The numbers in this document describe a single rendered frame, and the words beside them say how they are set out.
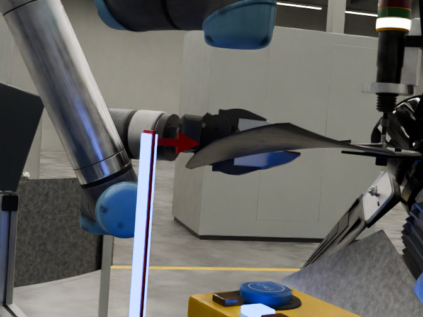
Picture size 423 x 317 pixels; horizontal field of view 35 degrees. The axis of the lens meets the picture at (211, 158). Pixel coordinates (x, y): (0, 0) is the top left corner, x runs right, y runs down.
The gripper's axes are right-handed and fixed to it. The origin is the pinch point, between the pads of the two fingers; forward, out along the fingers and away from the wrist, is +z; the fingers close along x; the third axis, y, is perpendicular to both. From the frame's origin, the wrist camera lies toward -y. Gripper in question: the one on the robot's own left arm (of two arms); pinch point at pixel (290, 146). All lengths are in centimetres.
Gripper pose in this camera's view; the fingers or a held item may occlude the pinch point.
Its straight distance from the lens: 92.5
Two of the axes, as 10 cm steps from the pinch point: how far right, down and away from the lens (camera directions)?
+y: 3.7, 0.9, 9.2
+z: 9.2, 0.9, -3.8
